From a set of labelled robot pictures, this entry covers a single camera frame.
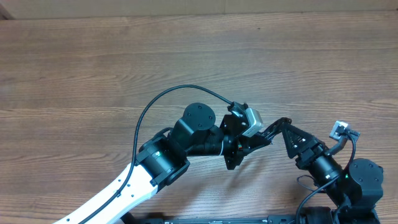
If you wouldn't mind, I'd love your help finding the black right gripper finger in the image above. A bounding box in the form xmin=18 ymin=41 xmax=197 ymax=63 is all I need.
xmin=285 ymin=142 xmax=308 ymax=159
xmin=281 ymin=123 xmax=311 ymax=146

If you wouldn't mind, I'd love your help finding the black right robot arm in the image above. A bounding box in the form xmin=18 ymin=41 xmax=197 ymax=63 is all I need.
xmin=280 ymin=121 xmax=383 ymax=223

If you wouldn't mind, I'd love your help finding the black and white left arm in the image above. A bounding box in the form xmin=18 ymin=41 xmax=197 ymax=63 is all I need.
xmin=59 ymin=102 xmax=271 ymax=223

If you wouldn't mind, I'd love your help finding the brown cardboard backdrop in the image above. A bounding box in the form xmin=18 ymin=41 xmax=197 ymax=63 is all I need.
xmin=1 ymin=0 xmax=397 ymax=19

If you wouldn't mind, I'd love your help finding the black right camera cable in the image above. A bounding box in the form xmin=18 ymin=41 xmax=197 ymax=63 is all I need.
xmin=295 ymin=132 xmax=358 ymax=224

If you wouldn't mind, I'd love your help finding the black camera cable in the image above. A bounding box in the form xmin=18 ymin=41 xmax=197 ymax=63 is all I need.
xmin=77 ymin=84 xmax=234 ymax=224
xmin=295 ymin=132 xmax=358 ymax=224

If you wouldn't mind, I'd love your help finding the black left camera cable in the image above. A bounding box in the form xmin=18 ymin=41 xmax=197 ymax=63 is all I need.
xmin=77 ymin=84 xmax=234 ymax=224

